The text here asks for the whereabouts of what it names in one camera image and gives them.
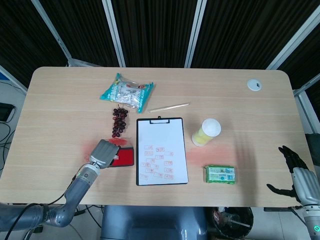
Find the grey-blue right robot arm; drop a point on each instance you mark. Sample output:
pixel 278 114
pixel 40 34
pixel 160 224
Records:
pixel 313 220

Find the black trash bin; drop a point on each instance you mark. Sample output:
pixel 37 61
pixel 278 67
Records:
pixel 232 222

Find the clear tennis ball tube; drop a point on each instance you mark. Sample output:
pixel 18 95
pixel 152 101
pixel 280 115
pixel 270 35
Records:
pixel 211 127

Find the black clipboard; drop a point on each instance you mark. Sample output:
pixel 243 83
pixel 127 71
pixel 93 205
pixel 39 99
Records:
pixel 136 150

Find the blue-grey robot torso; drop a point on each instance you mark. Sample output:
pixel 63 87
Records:
pixel 152 222

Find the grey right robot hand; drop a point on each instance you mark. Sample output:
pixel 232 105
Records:
pixel 303 180

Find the teal snack bag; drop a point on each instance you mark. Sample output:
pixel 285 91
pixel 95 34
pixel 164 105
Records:
pixel 127 92

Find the dark red grape bunch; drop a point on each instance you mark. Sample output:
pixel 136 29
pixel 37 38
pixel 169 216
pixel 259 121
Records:
pixel 119 120

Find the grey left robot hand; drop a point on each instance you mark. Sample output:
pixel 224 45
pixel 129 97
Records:
pixel 103 151

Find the white aluminium frame post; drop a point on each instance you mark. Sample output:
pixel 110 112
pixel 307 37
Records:
pixel 292 41
pixel 52 32
pixel 196 32
pixel 113 32

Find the white stamped paper sheet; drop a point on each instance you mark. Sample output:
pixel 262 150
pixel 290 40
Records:
pixel 160 135

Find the green tissue pack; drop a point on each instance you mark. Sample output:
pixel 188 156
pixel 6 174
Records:
pixel 220 174

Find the wrapped wooden chopsticks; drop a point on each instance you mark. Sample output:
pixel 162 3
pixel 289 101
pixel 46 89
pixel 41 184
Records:
pixel 170 107

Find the black device on floor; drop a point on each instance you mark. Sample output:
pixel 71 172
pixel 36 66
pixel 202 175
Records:
pixel 6 112

